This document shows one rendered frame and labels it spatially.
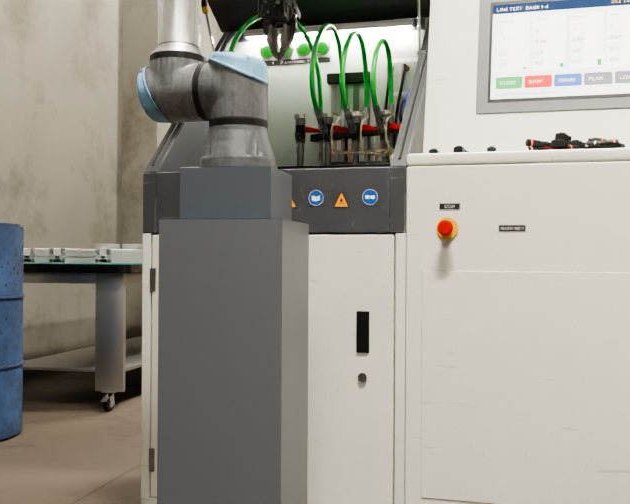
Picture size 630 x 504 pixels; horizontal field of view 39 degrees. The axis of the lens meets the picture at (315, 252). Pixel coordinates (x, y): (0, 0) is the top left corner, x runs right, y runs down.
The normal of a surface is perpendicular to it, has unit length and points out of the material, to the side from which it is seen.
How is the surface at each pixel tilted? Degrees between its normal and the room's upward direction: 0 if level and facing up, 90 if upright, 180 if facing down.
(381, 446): 90
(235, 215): 90
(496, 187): 90
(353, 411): 90
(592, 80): 76
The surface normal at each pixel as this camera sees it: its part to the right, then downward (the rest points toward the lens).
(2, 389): 0.90, 0.00
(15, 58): 0.98, 0.00
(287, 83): -0.29, 0.00
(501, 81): -0.28, -0.25
